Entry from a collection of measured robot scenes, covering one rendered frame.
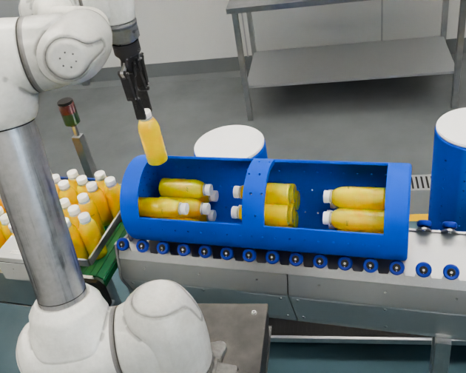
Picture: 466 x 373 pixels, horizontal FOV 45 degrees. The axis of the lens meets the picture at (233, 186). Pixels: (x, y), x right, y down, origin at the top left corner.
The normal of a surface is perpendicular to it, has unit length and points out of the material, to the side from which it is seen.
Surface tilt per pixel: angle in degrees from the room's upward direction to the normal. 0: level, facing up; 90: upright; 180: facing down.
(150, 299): 7
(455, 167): 90
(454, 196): 90
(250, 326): 1
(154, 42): 90
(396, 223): 64
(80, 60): 81
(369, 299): 70
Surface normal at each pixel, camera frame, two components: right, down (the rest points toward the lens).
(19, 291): -0.26, 0.61
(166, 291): -0.05, -0.81
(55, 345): -0.05, 0.33
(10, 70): 0.26, 0.50
